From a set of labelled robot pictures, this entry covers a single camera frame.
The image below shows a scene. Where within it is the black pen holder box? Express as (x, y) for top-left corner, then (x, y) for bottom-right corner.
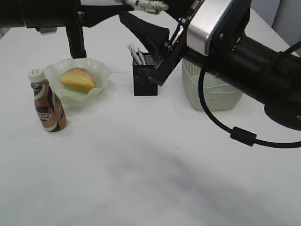
(132, 53), (158, 96)

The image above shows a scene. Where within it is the cream white pen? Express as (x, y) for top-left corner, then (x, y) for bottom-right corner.
(115, 0), (169, 15)

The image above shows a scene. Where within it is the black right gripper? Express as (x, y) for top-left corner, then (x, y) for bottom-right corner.
(119, 0), (203, 86)

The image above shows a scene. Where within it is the blue grey pen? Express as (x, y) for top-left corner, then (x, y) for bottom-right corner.
(131, 52), (142, 65)

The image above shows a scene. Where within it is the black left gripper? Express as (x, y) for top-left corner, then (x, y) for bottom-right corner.
(23, 0), (134, 58)

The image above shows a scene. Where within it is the brown coffee bottle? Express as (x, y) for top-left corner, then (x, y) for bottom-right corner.
(28, 69), (67, 132)

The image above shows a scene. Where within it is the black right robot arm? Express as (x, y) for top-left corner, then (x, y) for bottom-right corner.
(119, 0), (301, 130)

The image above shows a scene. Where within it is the clear plastic ruler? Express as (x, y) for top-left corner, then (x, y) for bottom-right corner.
(127, 44), (135, 54)

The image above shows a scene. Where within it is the bread roll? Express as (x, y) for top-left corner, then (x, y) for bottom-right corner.
(60, 67), (96, 92)

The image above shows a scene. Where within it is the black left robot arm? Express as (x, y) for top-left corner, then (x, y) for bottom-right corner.
(0, 0), (133, 58)

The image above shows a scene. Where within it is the light green woven basket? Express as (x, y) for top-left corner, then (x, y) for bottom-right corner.
(182, 59), (243, 111)

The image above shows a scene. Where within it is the pale green wavy plate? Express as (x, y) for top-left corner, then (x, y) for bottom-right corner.
(43, 58), (111, 105)

